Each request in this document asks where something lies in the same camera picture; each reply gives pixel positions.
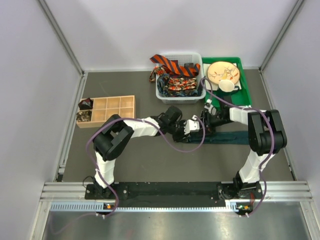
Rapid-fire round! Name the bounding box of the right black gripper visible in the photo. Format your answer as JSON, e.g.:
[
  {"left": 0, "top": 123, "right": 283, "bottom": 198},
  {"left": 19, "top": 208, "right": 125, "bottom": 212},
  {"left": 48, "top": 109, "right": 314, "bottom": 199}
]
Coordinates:
[{"left": 196, "top": 110, "right": 231, "bottom": 137}]

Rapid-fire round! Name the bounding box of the dark teal necktie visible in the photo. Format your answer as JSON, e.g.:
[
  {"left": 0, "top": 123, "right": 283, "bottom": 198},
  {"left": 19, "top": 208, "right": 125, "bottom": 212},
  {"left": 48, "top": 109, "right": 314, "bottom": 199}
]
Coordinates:
[{"left": 182, "top": 131, "right": 249, "bottom": 145}]

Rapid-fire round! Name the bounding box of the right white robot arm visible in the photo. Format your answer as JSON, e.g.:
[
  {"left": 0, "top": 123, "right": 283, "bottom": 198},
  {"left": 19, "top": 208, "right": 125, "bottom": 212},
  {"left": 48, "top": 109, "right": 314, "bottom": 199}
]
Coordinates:
[{"left": 200, "top": 106, "right": 287, "bottom": 200}]

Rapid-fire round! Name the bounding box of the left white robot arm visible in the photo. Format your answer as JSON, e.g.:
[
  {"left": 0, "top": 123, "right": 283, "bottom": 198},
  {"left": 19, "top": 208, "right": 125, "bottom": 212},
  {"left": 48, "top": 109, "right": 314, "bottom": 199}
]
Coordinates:
[{"left": 92, "top": 106, "right": 206, "bottom": 199}]

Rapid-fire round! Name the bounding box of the green plastic tray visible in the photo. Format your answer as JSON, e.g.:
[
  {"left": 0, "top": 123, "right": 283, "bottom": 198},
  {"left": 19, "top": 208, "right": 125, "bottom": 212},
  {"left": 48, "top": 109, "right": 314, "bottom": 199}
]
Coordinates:
[{"left": 202, "top": 57, "right": 252, "bottom": 106}]

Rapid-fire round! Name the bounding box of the green white mug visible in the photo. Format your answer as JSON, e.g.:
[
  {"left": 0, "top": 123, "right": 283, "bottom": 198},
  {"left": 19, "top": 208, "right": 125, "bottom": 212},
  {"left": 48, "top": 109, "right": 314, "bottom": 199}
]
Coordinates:
[{"left": 218, "top": 79, "right": 240, "bottom": 93}]

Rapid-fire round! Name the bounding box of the floral patterned tie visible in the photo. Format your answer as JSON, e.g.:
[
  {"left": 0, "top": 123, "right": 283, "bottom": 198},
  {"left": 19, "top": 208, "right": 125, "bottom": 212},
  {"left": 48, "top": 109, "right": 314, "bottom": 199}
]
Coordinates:
[{"left": 149, "top": 66, "right": 202, "bottom": 98}]

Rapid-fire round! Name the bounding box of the beige patterned plate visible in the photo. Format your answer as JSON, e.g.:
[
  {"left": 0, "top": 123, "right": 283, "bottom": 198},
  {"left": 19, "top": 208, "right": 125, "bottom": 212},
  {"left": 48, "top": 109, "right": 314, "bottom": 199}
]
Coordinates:
[{"left": 206, "top": 61, "right": 241, "bottom": 84}]

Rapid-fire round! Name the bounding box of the orange navy striped tie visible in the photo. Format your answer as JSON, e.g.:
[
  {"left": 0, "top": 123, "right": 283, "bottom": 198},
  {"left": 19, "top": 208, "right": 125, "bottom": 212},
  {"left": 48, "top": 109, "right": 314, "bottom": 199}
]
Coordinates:
[{"left": 150, "top": 54, "right": 201, "bottom": 77}]

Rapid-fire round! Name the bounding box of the white plastic basket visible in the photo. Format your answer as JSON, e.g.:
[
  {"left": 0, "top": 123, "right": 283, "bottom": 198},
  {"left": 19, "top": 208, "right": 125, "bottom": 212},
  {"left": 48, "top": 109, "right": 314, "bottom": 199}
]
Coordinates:
[{"left": 155, "top": 52, "right": 206, "bottom": 104}]

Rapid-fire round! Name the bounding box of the wooden compartment box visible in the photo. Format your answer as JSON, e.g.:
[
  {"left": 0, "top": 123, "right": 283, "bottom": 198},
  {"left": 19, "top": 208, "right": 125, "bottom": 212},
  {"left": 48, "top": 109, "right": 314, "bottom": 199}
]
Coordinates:
[{"left": 76, "top": 95, "right": 136, "bottom": 128}]

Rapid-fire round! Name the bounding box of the dark red rolled tie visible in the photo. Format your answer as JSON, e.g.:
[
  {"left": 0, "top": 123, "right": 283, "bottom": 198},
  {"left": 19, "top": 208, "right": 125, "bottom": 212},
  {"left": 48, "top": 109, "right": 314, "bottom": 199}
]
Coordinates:
[{"left": 78, "top": 98, "right": 94, "bottom": 111}]

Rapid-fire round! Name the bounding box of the brown patterned rolled tie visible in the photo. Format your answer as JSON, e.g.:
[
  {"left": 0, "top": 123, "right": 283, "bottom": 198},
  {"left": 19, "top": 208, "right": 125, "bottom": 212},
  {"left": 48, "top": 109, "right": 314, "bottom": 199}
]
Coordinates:
[{"left": 76, "top": 110, "right": 92, "bottom": 123}]

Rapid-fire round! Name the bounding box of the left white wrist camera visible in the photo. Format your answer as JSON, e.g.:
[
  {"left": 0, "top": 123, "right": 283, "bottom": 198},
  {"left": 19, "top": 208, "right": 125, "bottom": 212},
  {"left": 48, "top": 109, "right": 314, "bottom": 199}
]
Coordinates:
[{"left": 184, "top": 115, "right": 200, "bottom": 135}]

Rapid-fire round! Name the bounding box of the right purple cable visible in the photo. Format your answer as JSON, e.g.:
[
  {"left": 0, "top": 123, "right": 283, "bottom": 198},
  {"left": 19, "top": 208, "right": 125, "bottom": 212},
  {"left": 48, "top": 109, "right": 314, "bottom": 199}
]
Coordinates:
[{"left": 200, "top": 76, "right": 275, "bottom": 217}]

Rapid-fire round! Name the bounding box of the purple cable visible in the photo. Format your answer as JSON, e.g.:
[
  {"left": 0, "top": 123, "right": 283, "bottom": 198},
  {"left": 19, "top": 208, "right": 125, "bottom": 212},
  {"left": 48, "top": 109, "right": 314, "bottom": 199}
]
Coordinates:
[
  {"left": 85, "top": 117, "right": 207, "bottom": 217},
  {"left": 200, "top": 76, "right": 275, "bottom": 217}
]

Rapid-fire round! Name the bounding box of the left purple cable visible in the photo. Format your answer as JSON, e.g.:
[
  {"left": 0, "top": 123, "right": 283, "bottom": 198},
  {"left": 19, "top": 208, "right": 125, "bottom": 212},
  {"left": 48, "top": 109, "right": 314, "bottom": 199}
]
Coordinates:
[{"left": 85, "top": 117, "right": 207, "bottom": 217}]

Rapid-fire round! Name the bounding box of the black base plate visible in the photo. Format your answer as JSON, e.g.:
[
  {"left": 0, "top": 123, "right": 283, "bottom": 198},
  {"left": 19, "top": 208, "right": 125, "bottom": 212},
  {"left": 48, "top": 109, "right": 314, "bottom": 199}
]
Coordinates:
[{"left": 84, "top": 181, "right": 263, "bottom": 207}]

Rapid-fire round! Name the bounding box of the slotted cable duct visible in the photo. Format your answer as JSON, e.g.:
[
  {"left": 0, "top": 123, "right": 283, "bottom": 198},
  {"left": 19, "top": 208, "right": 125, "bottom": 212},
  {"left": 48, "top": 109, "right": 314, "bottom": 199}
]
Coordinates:
[{"left": 50, "top": 202, "right": 240, "bottom": 213}]

